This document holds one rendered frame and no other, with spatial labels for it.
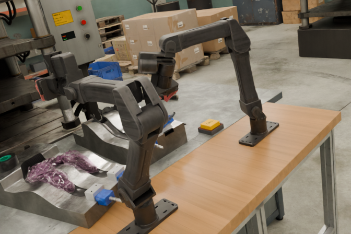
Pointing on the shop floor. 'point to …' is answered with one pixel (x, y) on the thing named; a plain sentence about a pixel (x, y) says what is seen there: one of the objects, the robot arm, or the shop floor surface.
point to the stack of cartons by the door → (289, 15)
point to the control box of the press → (74, 32)
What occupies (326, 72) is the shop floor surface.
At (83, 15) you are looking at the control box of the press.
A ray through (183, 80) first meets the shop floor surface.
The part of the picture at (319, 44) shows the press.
